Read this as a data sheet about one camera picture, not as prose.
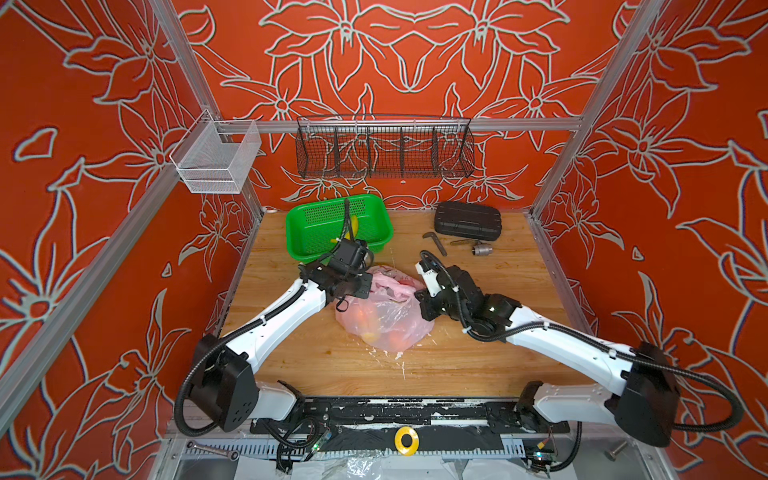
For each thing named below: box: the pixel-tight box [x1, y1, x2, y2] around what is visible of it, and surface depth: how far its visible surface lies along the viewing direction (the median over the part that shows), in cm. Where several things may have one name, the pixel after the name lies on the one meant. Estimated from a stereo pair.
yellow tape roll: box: [394, 426, 420, 457], surface depth 70 cm
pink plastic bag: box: [335, 265, 435, 352], surface depth 81 cm
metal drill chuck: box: [471, 244, 493, 256], surface depth 106 cm
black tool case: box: [434, 202, 502, 241], surface depth 111 cm
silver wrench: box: [186, 440, 240, 462], surface depth 71 cm
